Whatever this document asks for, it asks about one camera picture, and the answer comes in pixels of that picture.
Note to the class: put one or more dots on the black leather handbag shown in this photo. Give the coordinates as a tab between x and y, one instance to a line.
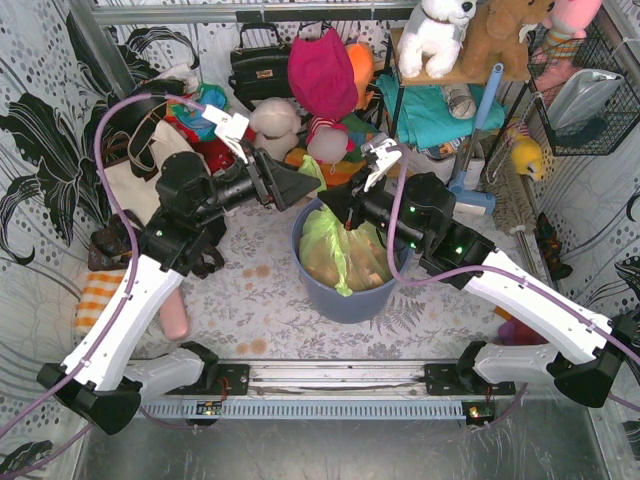
260	73

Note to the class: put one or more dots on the red cloth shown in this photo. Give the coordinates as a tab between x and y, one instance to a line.
216	154

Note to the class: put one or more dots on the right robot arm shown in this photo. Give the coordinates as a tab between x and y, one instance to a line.
583	351

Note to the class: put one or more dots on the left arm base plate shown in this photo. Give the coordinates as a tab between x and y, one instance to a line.
230	378

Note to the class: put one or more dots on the orange checkered cloth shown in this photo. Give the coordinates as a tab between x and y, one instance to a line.
99	289

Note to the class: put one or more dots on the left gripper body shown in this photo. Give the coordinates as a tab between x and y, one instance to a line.
266	178

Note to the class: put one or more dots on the magenta cloth bag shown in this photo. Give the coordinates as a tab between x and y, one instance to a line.
321	76

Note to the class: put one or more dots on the brown teddy bear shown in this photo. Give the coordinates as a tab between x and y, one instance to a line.
498	30

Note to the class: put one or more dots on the orange plush toy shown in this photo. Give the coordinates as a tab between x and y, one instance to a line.
362	61

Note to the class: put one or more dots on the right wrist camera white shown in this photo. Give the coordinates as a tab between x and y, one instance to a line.
381	153

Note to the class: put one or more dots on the black round hat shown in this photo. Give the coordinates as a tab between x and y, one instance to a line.
128	118

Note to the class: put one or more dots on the cream plush bear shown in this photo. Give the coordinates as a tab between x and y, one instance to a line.
276	125

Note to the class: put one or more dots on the black wire basket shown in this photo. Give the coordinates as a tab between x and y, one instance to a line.
604	133

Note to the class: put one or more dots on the colorful printed bag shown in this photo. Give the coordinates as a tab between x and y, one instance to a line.
188	121

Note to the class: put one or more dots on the pink plush toy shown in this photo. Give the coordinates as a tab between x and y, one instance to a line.
567	22

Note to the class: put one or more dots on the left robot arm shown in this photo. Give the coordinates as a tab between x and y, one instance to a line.
99	381

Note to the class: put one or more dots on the cream canvas tote bag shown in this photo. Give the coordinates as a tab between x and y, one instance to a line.
133	179

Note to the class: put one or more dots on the teal folded cloth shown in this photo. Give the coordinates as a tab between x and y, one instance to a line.
424	120

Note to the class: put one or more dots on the pink pouch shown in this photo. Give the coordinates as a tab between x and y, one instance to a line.
173	316

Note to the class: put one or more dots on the blue trash bin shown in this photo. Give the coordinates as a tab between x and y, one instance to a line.
358	307

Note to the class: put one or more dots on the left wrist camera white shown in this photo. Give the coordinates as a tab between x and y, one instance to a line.
230	129

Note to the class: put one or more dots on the silver foil pouch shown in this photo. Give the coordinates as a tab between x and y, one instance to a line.
582	97

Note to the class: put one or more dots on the rainbow striped bag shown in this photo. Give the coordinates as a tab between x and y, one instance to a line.
359	132

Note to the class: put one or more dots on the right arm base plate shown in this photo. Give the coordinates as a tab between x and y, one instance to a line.
442	379

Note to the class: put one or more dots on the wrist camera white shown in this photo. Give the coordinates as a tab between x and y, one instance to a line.
381	153
230	129

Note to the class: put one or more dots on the white plush dog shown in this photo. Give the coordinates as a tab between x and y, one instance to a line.
432	37

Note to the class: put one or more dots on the yellow plush toy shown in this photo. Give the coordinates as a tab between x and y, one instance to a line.
526	153

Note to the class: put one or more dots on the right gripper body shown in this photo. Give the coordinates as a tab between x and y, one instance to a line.
354	207

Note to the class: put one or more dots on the purple orange sock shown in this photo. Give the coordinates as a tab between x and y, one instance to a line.
515	333

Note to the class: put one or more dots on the black metal shelf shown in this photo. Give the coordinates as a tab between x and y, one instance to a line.
456	76

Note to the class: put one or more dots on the green trash bag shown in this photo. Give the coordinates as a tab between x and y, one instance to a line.
344	261

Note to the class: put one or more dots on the pink white plush doll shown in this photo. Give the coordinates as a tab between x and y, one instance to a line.
328	141

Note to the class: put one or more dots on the brown patterned handbag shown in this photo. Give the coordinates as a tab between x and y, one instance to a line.
110	249

